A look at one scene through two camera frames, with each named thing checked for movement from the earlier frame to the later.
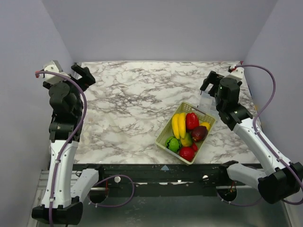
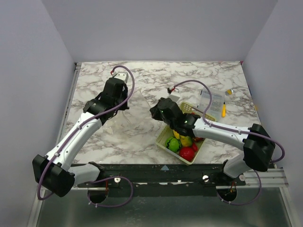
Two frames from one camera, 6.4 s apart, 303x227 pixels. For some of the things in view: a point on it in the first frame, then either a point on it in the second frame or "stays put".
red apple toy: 187,153 stays put
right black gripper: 210,81 -> 161,107
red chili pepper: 194,147 stays put
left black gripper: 87,79 -> 125,93
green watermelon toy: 173,144 stays put
